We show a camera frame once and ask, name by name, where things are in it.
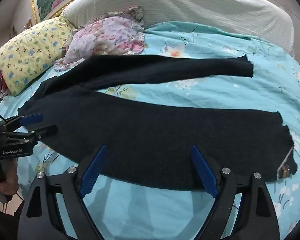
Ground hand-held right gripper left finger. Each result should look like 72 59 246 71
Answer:
17 144 108 240

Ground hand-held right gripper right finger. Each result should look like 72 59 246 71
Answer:
191 144 282 240

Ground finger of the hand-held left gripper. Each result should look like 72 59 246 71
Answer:
2 124 58 142
4 113 44 132

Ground black pants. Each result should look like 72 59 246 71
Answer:
17 54 298 193

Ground person's left hand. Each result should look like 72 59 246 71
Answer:
0 158 20 204

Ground red cloth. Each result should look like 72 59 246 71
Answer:
0 72 10 94

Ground yellow cartoon print pillow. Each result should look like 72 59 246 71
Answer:
0 17 74 97

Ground person's dark clothing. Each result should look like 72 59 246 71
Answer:
0 201 24 240

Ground turquoise floral bed sheet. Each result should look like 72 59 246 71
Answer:
0 21 300 240

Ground pink floral ruffled pillow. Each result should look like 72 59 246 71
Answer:
54 6 147 72

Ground white striped headboard cushion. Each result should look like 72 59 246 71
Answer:
61 0 296 55

